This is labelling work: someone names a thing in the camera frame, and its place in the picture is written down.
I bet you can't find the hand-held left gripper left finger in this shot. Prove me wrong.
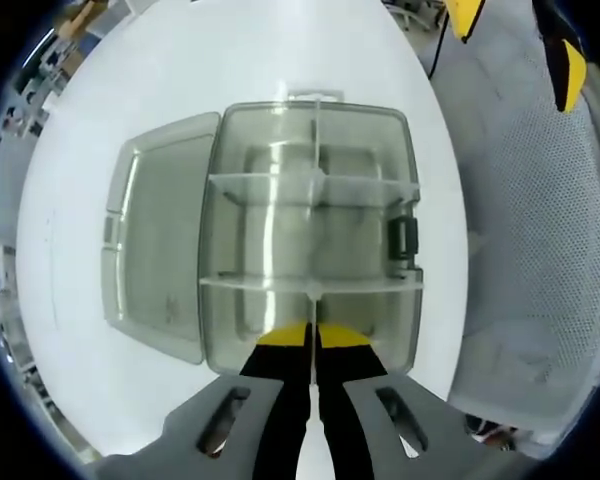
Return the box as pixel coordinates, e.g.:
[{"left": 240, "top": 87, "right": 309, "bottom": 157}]
[{"left": 87, "top": 321, "right": 315, "bottom": 480}]

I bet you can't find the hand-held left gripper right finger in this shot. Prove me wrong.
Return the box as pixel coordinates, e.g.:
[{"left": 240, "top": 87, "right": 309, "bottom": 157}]
[{"left": 313, "top": 322, "right": 541, "bottom": 480}]

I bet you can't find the clear plastic divider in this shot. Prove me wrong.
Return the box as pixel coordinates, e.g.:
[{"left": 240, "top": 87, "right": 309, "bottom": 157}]
[{"left": 307, "top": 97, "right": 326, "bottom": 391}]

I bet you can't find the grey transparent guide fixture box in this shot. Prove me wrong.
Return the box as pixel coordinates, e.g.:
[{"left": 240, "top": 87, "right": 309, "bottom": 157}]
[{"left": 101, "top": 89, "right": 426, "bottom": 375}]

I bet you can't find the grey mesh office chair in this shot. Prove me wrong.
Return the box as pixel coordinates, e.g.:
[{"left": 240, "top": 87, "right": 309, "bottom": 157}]
[{"left": 427, "top": 19, "right": 600, "bottom": 449}]

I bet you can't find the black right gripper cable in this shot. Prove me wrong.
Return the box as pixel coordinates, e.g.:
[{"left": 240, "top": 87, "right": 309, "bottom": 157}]
[{"left": 428, "top": 12, "right": 450, "bottom": 80}]

